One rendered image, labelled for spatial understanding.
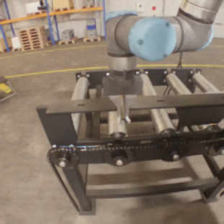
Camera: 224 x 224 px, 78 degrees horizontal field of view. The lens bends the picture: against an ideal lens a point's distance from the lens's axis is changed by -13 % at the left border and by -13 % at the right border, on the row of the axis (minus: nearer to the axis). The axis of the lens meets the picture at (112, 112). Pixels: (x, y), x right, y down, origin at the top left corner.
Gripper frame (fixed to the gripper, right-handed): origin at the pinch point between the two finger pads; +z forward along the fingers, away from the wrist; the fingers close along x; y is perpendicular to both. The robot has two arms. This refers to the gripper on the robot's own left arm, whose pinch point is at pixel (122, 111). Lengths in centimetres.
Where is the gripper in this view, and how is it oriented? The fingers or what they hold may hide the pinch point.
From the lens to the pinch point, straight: 59.0
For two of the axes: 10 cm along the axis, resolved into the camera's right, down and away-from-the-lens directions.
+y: -0.3, -5.9, 8.1
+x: -10.0, 0.5, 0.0
